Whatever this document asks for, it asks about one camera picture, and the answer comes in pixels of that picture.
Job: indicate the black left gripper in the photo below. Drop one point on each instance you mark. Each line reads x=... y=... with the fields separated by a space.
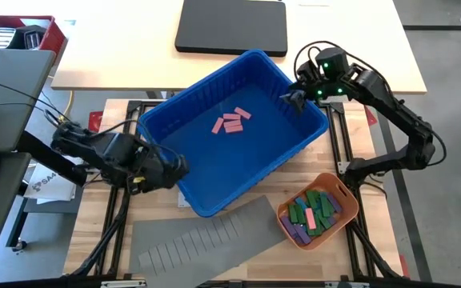
x=162 y=172

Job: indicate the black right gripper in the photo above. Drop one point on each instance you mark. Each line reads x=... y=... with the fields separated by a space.
x=330 y=88

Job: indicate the pink wooden block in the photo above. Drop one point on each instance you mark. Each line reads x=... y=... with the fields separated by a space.
x=232 y=123
x=231 y=116
x=310 y=218
x=217 y=125
x=233 y=129
x=242 y=113

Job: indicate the large blue plastic bin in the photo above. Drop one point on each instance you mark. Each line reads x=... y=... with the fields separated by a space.
x=230 y=168

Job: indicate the green wooden block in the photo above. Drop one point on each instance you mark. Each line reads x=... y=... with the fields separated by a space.
x=293 y=213
x=325 y=206
x=323 y=221
x=314 y=230
x=300 y=214
x=312 y=198

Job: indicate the cyan wooden block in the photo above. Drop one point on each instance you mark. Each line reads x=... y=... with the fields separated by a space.
x=301 y=204

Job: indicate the purple wooden block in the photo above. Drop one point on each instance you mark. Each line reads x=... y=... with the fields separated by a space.
x=302 y=234
x=288 y=226
x=333 y=202
x=331 y=220

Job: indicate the orange plastic basket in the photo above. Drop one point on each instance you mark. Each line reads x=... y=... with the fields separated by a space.
x=346 y=200

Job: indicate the long grey slotted divider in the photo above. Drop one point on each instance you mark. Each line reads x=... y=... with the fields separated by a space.
x=262 y=224

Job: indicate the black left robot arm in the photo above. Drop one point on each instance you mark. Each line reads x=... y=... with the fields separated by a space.
x=106 y=152

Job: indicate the red floor marker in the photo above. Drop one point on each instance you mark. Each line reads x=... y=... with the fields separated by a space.
x=95 y=118
x=403 y=266
x=370 y=118

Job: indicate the black foam pad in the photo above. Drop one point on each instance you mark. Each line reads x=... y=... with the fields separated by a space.
x=230 y=24

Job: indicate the white printed paper sheet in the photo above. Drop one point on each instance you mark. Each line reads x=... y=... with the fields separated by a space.
x=48 y=186

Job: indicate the black support bar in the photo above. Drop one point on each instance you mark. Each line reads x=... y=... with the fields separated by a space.
x=34 y=150

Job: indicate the light wooden side table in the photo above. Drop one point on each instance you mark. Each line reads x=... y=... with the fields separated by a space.
x=106 y=48

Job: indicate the black cart leg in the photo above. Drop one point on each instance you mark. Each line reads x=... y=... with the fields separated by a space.
x=16 y=224

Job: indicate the black caster wheel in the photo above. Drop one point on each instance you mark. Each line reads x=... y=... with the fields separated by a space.
x=19 y=246

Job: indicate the red plastic crate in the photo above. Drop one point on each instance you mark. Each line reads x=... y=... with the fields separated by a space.
x=56 y=38

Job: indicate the grey equipment cart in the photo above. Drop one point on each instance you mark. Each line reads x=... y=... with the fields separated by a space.
x=10 y=80

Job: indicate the black toaster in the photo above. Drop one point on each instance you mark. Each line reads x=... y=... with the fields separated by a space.
x=32 y=38

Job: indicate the silver toaster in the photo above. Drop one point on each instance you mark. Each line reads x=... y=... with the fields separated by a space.
x=1 y=38

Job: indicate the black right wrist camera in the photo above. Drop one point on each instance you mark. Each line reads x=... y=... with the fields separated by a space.
x=332 y=60

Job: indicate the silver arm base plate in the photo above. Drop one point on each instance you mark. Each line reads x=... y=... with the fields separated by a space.
x=342 y=165

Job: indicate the silver frame bracket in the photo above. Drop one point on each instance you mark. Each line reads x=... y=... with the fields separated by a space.
x=354 y=285
x=122 y=284

